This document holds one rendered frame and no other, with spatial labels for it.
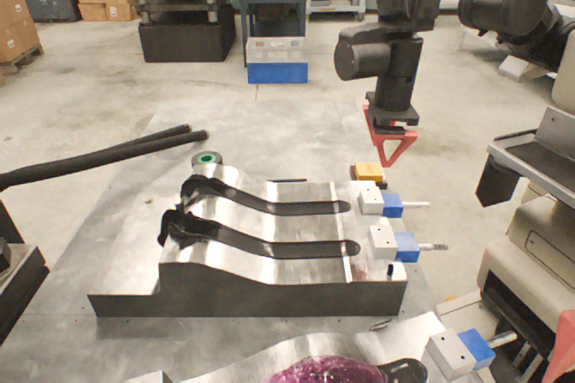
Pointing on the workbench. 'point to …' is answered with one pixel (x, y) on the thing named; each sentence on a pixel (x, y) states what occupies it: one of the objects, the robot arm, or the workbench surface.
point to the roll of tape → (206, 158)
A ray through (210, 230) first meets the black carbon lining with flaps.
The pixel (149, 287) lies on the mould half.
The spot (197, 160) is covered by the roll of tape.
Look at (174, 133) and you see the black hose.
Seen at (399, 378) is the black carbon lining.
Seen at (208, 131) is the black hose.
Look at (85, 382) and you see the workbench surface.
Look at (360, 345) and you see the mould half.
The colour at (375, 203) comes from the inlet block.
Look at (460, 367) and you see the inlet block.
